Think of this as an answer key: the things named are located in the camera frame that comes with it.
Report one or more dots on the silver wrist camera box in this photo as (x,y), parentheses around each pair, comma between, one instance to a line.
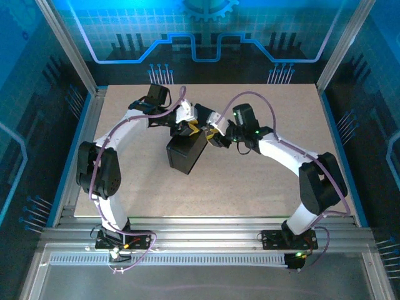
(217,122)
(184,112)

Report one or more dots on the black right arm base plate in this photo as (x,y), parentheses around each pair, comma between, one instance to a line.
(275,240)

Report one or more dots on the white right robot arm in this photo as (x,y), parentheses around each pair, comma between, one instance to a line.
(281,150)

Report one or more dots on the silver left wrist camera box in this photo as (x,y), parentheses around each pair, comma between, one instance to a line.
(184,112)

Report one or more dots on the large black box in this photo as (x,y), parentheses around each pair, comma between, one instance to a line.
(184,153)

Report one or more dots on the grey metal front plate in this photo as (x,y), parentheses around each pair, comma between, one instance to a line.
(200,284)

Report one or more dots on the aluminium side frame rail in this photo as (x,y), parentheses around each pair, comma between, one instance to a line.
(81,150)

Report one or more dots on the dark grey padlock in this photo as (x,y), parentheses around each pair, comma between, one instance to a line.
(203,128)

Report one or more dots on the aluminium frame post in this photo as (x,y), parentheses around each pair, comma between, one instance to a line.
(343,43)
(72,53)

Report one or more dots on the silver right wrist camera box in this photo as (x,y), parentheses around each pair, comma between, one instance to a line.
(217,122)

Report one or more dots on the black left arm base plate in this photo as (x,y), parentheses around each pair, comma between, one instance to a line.
(140,240)

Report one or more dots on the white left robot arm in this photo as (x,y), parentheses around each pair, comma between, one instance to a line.
(125,128)

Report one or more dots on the black controller board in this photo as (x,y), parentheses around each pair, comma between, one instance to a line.
(295,262)

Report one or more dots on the aluminium front frame rail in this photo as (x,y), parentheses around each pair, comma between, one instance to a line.
(203,231)

